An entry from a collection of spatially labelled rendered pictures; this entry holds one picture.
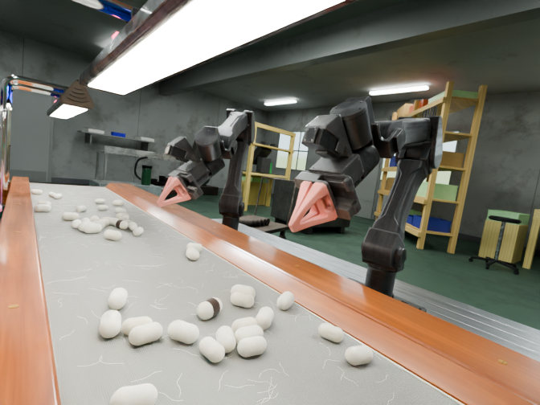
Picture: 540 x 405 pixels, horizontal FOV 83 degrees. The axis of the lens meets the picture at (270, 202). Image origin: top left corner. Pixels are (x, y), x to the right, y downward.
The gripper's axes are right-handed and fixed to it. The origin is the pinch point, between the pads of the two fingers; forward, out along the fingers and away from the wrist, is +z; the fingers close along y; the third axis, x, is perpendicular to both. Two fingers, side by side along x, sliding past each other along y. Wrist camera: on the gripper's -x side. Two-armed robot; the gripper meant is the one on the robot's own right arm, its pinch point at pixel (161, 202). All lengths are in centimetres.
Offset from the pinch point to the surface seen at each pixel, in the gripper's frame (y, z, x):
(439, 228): -117, -338, 361
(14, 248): 16.9, 24.2, -14.7
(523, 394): 72, -3, 8
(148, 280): 29.6, 13.6, -2.2
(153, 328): 46.2, 16.0, -6.8
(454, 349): 65, -4, 10
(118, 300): 38.1, 17.3, -7.6
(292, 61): -292, -332, 58
